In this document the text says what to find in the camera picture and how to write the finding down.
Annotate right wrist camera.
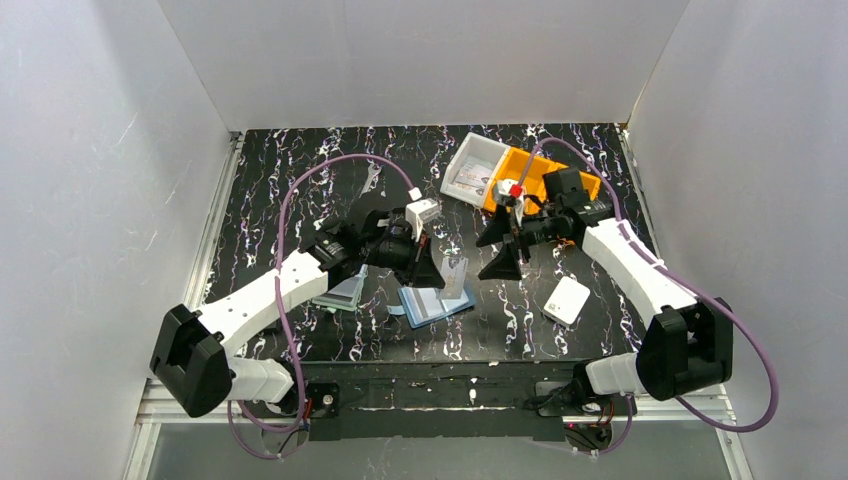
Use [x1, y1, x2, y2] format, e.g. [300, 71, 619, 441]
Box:
[492, 179, 526, 217]

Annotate white square box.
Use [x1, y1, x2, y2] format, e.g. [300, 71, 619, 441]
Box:
[542, 277, 590, 326]

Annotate white storage bin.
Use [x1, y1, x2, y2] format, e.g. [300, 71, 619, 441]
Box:
[440, 133, 510, 208]

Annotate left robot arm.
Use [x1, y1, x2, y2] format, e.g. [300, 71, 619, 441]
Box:
[149, 199, 445, 418]

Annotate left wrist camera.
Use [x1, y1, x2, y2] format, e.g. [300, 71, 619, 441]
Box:
[404, 187, 441, 241]

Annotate yellow bin right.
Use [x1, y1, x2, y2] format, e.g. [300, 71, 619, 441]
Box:
[562, 165, 602, 201]

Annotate yellow bin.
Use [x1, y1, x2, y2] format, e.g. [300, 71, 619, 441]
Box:
[562, 165, 602, 201]
[482, 147, 557, 212]

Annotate silver wrench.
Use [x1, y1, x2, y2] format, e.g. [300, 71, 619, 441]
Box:
[360, 163, 382, 195]

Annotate VIP credit card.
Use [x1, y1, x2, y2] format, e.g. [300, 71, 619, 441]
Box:
[439, 256, 468, 301]

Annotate blue leather card holder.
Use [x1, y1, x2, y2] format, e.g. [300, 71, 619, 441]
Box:
[387, 287, 477, 329]

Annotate yellow bin middle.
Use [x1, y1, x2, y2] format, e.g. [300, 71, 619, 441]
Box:
[482, 147, 557, 212]

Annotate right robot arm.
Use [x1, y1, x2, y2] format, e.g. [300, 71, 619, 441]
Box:
[476, 167, 733, 402]

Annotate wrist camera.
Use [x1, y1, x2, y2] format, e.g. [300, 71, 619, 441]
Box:
[492, 179, 526, 217]
[404, 187, 441, 241]

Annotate aluminium frame rail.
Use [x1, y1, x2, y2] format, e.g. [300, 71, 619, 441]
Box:
[123, 131, 245, 479]

